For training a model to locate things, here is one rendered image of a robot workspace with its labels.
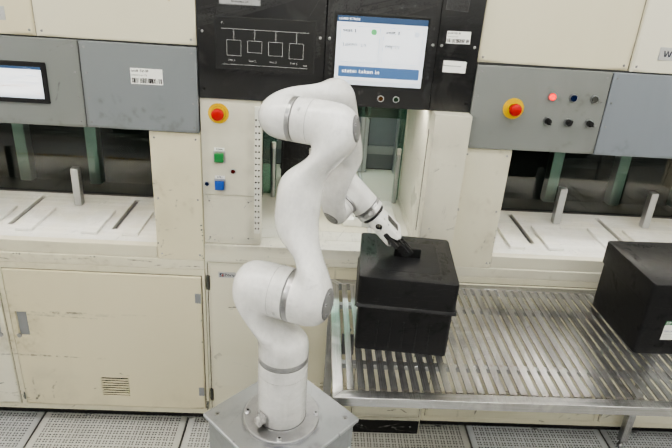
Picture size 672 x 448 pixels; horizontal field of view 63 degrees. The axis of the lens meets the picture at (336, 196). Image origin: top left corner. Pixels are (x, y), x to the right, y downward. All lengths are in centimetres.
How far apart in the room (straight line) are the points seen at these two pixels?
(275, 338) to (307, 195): 34
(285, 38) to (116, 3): 52
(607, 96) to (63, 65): 174
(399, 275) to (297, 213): 51
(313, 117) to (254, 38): 68
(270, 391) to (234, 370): 97
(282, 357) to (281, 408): 15
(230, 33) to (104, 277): 101
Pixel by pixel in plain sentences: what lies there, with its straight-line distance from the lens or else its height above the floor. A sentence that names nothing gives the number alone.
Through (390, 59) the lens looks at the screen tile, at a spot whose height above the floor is 156.
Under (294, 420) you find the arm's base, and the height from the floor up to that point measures 80.
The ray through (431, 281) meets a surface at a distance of 158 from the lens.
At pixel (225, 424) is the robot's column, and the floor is 76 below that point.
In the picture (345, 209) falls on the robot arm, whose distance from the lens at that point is 152.
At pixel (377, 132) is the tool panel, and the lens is 277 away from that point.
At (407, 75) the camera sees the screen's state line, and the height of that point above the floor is 151.
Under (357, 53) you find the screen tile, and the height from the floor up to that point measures 157.
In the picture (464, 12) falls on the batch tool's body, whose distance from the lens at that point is 180.
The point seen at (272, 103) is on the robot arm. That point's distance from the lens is 118.
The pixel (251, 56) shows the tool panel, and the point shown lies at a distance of 178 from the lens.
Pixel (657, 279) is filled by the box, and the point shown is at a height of 101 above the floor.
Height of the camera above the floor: 181
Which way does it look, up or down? 23 degrees down
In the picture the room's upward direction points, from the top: 4 degrees clockwise
